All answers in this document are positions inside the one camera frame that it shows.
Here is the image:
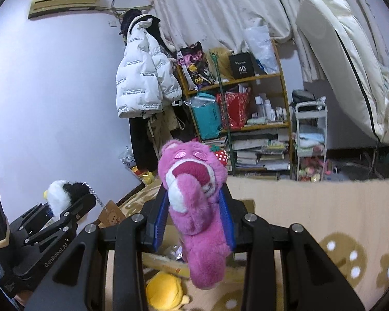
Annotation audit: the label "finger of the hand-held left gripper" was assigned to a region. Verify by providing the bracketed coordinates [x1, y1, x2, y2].
[22, 194, 97, 246]
[8, 203, 54, 234]

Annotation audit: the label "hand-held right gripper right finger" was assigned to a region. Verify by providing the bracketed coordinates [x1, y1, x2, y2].
[217, 183, 365, 311]

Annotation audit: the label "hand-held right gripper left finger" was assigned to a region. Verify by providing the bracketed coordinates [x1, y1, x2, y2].
[24, 183, 171, 311]

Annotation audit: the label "black white penguin plush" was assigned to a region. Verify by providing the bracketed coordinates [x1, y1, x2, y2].
[43, 180, 125, 229]

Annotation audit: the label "printed cardboard box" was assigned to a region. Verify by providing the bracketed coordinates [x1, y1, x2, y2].
[117, 197, 256, 281]

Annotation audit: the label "pink bear plush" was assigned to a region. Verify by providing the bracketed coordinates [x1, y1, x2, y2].
[158, 138, 237, 290]

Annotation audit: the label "plastic bag with yellow items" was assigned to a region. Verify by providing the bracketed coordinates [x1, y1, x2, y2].
[118, 146, 158, 185]

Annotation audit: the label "yellow round plush toy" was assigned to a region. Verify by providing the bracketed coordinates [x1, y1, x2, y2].
[145, 271, 191, 311]

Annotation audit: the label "black hanging trousers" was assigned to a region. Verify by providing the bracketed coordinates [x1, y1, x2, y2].
[128, 117, 159, 172]

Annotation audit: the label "large pile of books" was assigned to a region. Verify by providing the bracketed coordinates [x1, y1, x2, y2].
[228, 130, 292, 177]

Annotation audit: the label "small stack of books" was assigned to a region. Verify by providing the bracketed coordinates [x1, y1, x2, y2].
[203, 136, 229, 151]

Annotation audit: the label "beige hanging coat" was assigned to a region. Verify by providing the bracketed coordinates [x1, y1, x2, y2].
[146, 110, 185, 159]

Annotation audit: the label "black hanging garment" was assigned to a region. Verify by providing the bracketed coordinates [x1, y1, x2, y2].
[172, 100, 198, 140]

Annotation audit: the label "teal bag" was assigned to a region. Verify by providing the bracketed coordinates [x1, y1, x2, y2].
[190, 92, 223, 140]

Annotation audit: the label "red patterned bag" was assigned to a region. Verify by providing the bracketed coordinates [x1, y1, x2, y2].
[216, 84, 252, 129]

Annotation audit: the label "green pole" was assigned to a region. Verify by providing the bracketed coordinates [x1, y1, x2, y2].
[211, 52, 237, 175]

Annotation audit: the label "group of cosmetic bottles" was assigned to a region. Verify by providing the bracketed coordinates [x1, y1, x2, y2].
[251, 93, 289, 125]

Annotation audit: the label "white rolling cart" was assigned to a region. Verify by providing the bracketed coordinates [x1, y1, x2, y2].
[293, 100, 329, 182]

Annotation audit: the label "white puffer jacket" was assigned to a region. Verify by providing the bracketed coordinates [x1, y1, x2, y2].
[116, 15, 183, 119]

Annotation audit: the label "black bag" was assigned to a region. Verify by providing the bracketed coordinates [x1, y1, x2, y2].
[291, 89, 318, 104]

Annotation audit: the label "wooden shelf rack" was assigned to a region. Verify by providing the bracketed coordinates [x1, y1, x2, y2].
[177, 39, 294, 179]

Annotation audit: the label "black cardboard box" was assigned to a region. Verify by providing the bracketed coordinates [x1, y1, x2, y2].
[228, 52, 258, 80]

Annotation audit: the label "purple printed tote bag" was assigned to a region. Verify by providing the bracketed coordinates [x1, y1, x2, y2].
[178, 41, 211, 91]

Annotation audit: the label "blonde wig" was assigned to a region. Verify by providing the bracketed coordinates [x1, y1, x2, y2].
[207, 48, 237, 81]

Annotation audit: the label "clear plastic bag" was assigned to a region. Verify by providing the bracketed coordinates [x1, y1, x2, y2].
[243, 24, 279, 75]

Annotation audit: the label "dark knit hat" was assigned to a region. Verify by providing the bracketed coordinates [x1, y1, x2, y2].
[119, 9, 143, 36]

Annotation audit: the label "white folded mattress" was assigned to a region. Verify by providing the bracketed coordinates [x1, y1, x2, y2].
[295, 0, 389, 145]

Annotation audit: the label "beige air conditioner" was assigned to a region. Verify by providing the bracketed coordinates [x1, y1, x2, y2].
[27, 0, 102, 19]

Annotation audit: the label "pale floral curtain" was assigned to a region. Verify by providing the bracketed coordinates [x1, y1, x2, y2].
[143, 0, 389, 81]

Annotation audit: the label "metal wire frame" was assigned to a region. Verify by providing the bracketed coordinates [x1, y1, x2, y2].
[331, 146, 389, 180]

